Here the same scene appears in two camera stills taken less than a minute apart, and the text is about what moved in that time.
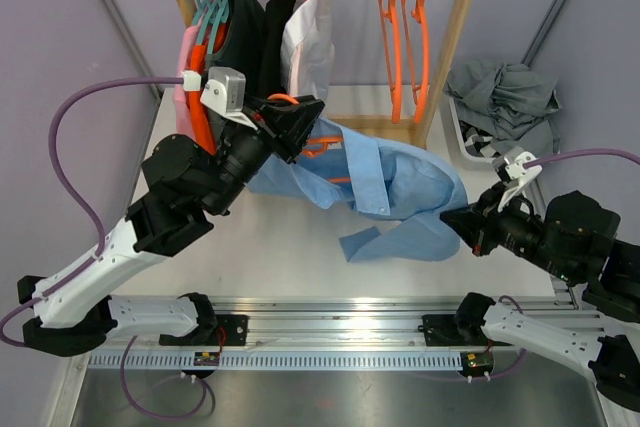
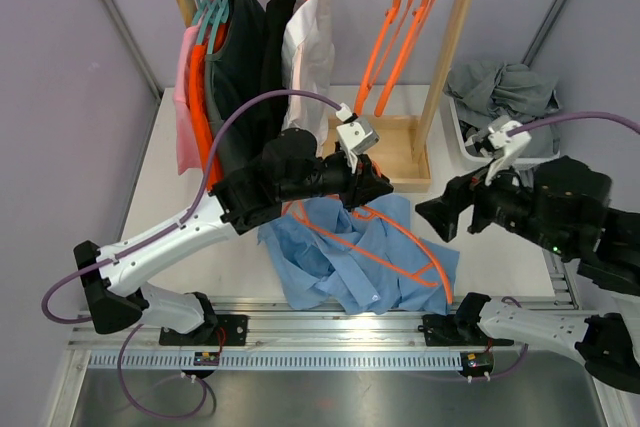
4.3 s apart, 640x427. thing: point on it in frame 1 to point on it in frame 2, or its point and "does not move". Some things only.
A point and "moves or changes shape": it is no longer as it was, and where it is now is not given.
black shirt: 272,73 does not move
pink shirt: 182,99 does not move
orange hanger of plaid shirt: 420,15 to 421,15
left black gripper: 286,123 to 364,185
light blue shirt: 409,187 moves or changes shape
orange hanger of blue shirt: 325,139 to 297,211
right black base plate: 442,330 does not move
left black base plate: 228,330 does not move
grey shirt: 508,103 does not move
